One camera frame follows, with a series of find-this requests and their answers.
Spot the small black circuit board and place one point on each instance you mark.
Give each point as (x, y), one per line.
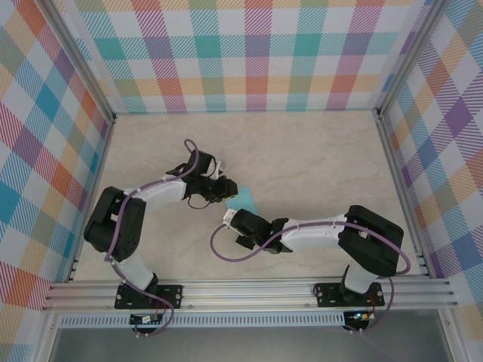
(145, 319)

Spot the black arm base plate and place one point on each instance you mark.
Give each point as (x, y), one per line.
(328, 296)
(171, 296)

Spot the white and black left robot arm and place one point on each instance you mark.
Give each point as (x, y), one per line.
(158, 194)

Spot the aluminium frame post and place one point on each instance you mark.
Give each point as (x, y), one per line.
(85, 64)
(409, 56)

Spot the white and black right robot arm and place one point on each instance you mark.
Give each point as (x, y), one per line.
(313, 234)

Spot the light blue paper sheet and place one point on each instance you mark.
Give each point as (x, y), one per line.
(245, 200)

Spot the grey metal sheet panel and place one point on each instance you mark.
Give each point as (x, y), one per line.
(245, 345)

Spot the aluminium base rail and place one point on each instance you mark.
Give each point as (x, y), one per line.
(245, 292)

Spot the small circuit board green light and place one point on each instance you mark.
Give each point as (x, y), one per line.
(360, 316)

